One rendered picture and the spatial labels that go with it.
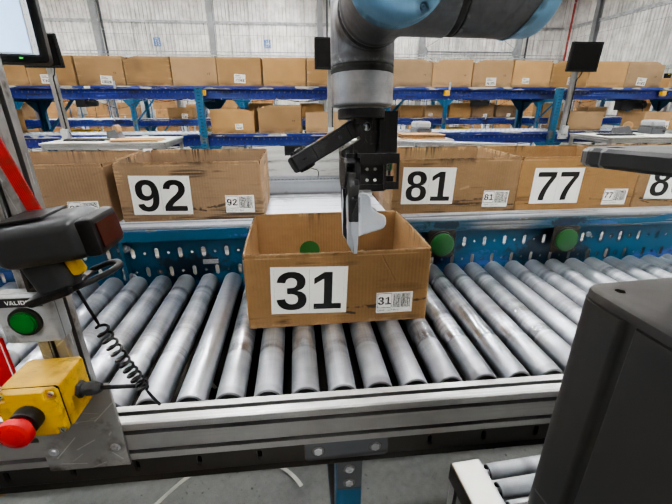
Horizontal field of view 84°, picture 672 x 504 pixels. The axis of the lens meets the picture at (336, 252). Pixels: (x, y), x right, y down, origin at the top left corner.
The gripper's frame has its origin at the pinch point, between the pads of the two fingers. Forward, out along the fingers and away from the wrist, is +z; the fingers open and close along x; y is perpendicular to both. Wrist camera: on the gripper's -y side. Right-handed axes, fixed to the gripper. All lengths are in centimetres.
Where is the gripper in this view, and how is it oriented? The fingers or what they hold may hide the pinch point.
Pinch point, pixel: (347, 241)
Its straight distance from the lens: 60.8
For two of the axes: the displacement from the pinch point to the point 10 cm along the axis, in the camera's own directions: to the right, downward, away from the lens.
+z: 0.1, 9.6, 2.8
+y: 9.9, -0.4, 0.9
